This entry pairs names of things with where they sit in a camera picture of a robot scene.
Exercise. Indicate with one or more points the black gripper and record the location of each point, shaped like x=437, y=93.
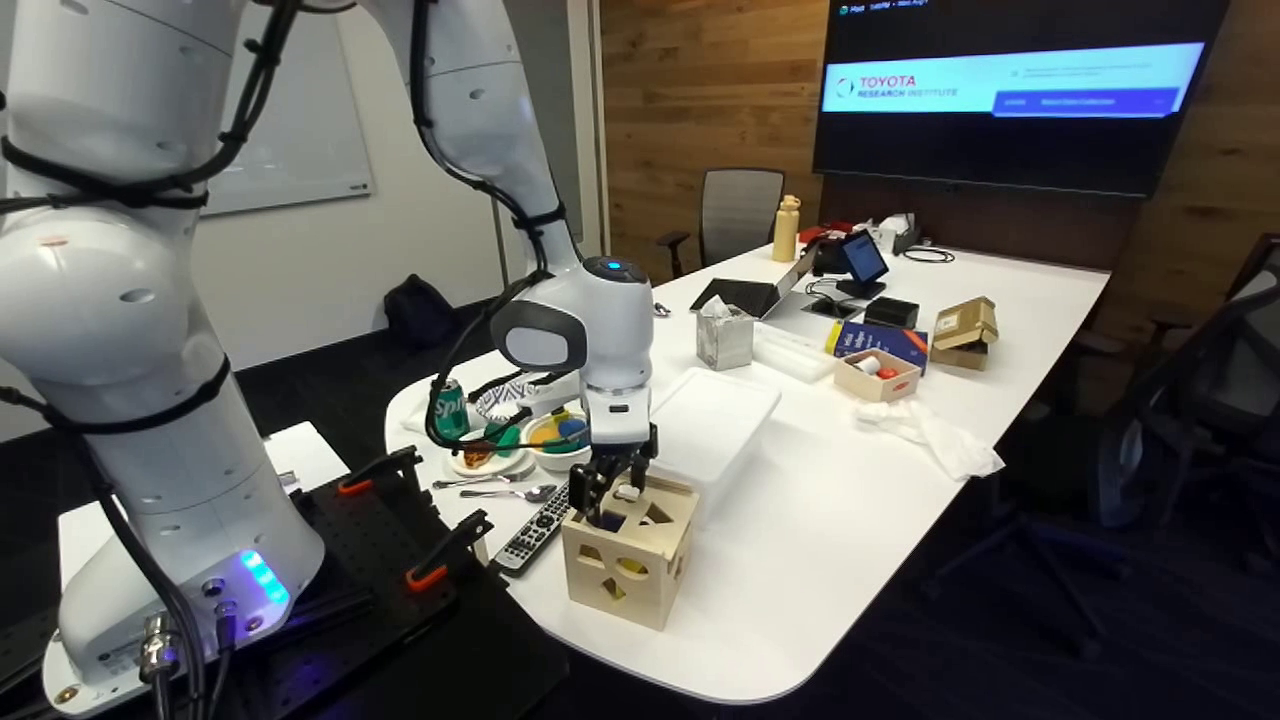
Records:
x=623, y=450

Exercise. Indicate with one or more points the wooden lid with shape holes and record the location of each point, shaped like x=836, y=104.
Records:
x=662, y=504

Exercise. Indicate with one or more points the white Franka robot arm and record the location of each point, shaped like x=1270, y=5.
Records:
x=122, y=334

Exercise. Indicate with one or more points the yellow toy block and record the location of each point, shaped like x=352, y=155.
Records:
x=567, y=431

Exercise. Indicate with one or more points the wooden shape sorter toy box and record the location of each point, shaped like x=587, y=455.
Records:
x=626, y=573

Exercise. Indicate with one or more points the green toy block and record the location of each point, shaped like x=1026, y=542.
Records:
x=507, y=435

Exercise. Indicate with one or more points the white rectangular box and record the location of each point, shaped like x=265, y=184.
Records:
x=723, y=424

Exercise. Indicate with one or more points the small black box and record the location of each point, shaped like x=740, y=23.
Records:
x=890, y=314

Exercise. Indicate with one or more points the tan cardboard box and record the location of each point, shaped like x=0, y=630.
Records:
x=967, y=331

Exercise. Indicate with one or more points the white bowl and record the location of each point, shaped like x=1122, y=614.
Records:
x=559, y=436

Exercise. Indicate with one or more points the black remote control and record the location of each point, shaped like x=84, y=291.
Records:
x=528, y=534

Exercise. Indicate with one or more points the long metal spoon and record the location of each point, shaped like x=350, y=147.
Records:
x=501, y=495

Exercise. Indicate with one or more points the small white plate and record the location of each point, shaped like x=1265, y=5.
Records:
x=488, y=462

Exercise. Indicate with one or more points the short metal spoon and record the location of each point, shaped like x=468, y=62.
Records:
x=460, y=482

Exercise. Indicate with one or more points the green soda can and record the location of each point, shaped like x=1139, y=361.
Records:
x=448, y=414

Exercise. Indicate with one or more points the black clamp with orange tip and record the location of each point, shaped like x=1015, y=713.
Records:
x=447, y=555
x=367, y=473

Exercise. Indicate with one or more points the black bag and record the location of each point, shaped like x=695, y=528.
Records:
x=423, y=314

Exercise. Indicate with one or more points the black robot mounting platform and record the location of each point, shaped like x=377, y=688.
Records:
x=386, y=627

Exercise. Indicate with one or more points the small wooden tray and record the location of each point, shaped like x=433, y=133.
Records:
x=877, y=382

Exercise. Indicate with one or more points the grey office chair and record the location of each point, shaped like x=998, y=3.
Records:
x=740, y=214

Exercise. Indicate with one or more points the snack bag on table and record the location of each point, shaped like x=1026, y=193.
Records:
x=886, y=345

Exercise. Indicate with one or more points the yellow water bottle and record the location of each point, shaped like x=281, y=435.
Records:
x=785, y=229

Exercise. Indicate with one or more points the black pouch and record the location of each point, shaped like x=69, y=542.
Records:
x=831, y=252

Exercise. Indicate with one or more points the clear plastic bag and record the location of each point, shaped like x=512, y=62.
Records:
x=934, y=435

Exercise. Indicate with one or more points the black laptop with blue screen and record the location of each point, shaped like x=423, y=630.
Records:
x=865, y=256

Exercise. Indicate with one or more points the white object behind pouch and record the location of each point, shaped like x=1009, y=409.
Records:
x=897, y=234

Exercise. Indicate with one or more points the whiteboard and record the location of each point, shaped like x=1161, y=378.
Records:
x=300, y=133

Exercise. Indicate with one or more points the large grey chair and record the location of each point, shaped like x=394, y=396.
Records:
x=1187, y=414

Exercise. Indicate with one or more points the wall mounted TV screen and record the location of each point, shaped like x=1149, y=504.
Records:
x=1015, y=93

